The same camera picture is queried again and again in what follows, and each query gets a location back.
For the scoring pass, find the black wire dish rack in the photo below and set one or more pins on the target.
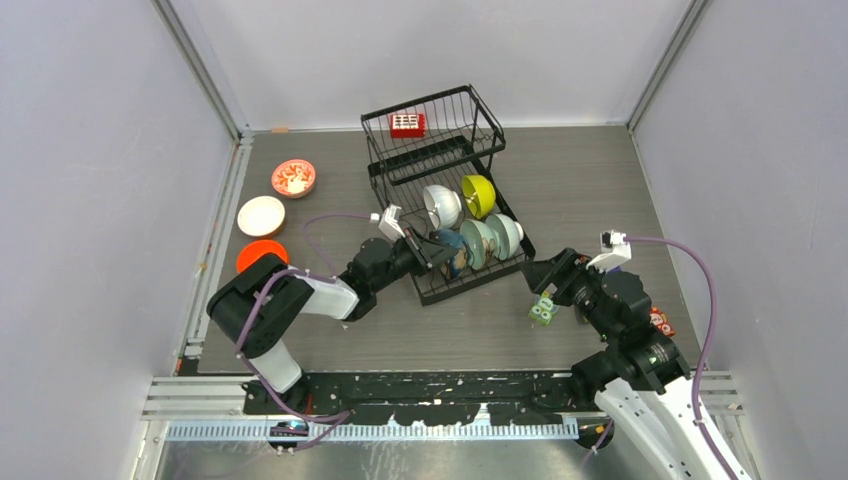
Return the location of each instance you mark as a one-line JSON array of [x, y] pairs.
[[462, 137]]

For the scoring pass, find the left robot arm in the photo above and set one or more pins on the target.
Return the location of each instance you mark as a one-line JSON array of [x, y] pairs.
[[256, 307]]

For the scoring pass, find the green owl toy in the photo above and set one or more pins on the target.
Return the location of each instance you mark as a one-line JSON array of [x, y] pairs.
[[543, 309]]

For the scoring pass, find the yellow-green bowl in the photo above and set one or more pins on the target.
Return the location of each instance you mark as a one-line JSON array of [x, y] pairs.
[[479, 194]]

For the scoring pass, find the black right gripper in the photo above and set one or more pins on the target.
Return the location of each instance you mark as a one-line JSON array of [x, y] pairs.
[[540, 273]]

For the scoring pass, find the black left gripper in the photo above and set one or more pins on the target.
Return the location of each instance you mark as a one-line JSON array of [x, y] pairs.
[[434, 254]]

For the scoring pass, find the dark blue glazed bowl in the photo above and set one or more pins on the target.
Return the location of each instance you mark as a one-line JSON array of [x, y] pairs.
[[453, 267]]

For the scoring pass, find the white bowl red floral pattern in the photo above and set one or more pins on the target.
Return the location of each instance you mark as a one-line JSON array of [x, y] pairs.
[[294, 178]]

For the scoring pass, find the red owl card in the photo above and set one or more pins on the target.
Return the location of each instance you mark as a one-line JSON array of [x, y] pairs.
[[661, 322]]

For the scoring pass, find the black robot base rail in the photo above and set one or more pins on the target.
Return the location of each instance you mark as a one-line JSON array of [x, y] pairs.
[[440, 398]]

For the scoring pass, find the red box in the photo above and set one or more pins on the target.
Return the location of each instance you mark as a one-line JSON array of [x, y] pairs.
[[407, 125]]

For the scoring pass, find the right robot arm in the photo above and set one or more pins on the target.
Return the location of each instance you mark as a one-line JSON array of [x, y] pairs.
[[641, 380]]

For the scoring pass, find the mint textured bowl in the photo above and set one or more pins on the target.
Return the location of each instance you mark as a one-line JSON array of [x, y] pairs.
[[508, 233]]

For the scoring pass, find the white ribbed bowl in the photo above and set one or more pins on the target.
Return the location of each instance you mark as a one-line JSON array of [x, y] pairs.
[[443, 206]]

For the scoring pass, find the celadon bowl with flower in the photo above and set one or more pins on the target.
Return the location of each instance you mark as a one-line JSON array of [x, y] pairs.
[[482, 244]]

